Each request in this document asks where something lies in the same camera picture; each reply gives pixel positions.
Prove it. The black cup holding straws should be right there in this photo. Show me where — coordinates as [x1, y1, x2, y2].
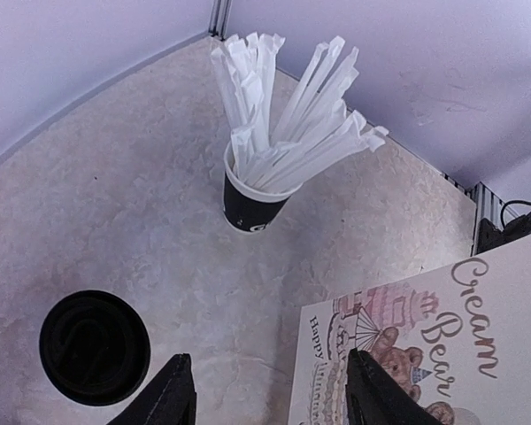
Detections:
[223, 143, 301, 234]

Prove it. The right aluminium post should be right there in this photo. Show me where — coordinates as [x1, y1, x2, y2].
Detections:
[208, 0, 232, 39]

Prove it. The cream bear paper bag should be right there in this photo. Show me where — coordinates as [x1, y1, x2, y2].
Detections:
[289, 236, 531, 424]

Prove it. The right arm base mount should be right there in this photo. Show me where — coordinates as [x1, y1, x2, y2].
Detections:
[469, 182, 531, 255]

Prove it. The white wrapped straws bundle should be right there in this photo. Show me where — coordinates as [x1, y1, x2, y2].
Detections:
[210, 33, 389, 194]

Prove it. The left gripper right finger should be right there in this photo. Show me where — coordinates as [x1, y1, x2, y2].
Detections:
[345, 349, 441, 425]

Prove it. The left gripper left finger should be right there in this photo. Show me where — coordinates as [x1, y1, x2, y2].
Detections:
[108, 353, 197, 425]

